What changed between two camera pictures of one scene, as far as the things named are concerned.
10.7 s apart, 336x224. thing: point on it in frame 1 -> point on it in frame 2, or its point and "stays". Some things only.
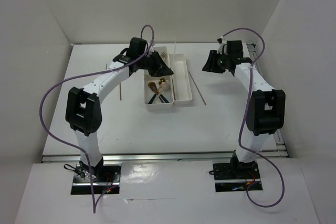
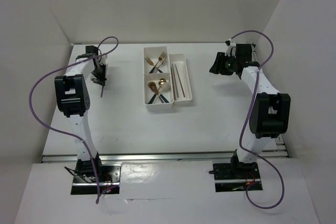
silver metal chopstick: [197, 89] -> [175, 80]
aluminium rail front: [265, 156] stays
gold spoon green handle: [161, 81] stays
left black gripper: [160, 68] -> [101, 80]
